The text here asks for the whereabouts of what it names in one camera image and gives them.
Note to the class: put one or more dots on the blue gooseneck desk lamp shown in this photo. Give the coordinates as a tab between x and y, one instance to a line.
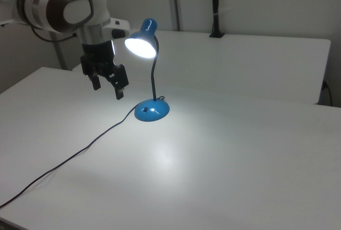
152	111

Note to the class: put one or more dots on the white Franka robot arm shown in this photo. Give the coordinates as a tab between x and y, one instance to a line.
61	6

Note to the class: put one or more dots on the black pole with clamp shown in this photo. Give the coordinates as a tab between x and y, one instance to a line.
215	6

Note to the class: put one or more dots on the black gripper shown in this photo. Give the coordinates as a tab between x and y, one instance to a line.
97	57

